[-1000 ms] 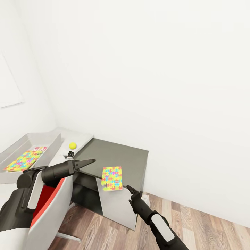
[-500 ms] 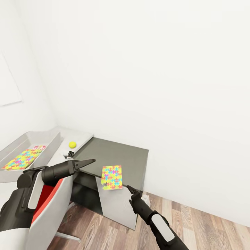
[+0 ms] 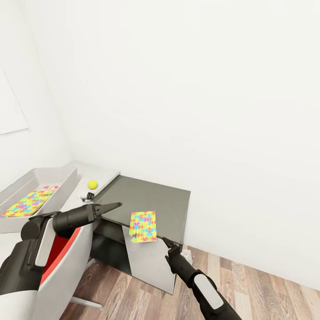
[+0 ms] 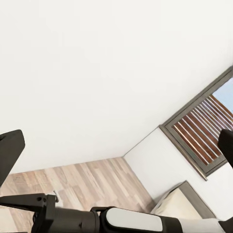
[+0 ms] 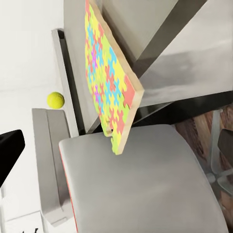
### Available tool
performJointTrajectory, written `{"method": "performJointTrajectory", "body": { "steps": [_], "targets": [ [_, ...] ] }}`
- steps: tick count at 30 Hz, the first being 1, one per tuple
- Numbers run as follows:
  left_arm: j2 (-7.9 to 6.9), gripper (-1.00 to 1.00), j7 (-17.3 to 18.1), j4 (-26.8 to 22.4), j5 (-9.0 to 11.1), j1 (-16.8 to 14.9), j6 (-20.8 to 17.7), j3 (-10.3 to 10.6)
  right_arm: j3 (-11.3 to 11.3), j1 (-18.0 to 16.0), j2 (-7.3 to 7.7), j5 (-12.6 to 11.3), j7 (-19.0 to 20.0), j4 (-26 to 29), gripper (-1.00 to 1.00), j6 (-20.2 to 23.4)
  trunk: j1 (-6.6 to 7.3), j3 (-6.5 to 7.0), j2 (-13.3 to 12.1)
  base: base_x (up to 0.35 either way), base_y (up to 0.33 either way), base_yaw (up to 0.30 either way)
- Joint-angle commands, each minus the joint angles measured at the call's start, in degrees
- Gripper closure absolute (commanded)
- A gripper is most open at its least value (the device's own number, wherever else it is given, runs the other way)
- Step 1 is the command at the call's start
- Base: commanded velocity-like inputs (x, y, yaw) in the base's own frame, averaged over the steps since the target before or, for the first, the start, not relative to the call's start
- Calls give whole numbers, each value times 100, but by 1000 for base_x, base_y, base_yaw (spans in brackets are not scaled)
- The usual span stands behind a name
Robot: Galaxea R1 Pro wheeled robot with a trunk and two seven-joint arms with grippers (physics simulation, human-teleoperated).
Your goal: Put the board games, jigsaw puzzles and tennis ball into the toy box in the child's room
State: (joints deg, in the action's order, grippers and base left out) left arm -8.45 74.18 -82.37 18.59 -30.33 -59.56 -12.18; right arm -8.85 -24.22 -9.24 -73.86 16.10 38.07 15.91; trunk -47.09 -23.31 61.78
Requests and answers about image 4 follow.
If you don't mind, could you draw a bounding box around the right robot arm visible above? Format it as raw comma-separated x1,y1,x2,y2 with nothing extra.
0,190,233,233

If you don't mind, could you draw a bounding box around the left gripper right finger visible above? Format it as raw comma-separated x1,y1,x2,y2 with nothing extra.
217,129,233,168

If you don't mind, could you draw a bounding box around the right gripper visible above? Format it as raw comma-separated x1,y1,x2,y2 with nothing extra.
0,193,82,233

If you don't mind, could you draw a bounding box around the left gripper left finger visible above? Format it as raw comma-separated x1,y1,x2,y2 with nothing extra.
0,129,25,187

